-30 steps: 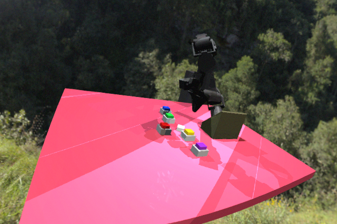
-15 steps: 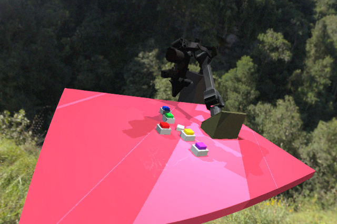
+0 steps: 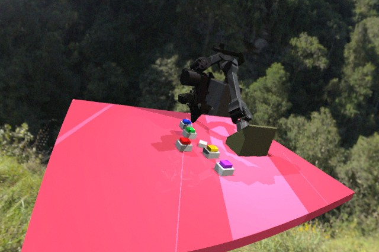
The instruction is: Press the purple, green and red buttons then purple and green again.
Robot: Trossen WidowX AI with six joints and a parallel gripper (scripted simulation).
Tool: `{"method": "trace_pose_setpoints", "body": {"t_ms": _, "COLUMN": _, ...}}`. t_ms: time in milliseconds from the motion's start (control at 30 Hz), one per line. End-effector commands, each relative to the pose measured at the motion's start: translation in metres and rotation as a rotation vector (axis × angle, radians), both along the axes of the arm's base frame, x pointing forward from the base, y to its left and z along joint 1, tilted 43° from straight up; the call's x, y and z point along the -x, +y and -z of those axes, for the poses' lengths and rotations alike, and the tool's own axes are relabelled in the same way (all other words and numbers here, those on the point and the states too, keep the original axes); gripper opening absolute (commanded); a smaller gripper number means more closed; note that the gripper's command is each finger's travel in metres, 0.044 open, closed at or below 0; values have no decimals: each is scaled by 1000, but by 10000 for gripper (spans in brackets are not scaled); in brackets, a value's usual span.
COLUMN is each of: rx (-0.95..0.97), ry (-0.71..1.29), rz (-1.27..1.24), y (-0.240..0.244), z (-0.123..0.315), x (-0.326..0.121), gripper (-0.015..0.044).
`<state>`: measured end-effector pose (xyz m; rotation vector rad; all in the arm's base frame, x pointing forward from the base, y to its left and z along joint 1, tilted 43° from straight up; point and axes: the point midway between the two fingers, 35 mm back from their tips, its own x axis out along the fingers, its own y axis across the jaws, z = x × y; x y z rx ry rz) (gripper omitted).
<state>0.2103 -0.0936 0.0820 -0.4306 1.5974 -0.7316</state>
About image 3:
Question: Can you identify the purple button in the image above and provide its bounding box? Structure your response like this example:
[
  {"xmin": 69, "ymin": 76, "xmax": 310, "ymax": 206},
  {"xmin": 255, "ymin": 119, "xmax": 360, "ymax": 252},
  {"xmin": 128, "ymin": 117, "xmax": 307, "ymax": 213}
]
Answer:
[{"xmin": 214, "ymin": 160, "xmax": 235, "ymax": 177}]

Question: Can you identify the red button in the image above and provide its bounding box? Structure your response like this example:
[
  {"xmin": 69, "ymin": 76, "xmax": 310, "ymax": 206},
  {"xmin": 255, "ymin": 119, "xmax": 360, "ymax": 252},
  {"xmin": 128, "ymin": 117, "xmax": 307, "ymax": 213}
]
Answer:
[{"xmin": 175, "ymin": 138, "xmax": 193, "ymax": 152}]

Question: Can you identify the yellow button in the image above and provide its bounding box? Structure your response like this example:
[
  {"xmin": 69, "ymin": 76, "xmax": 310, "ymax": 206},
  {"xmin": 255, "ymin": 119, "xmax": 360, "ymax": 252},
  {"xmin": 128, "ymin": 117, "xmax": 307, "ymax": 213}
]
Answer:
[{"xmin": 202, "ymin": 145, "xmax": 220, "ymax": 159}]

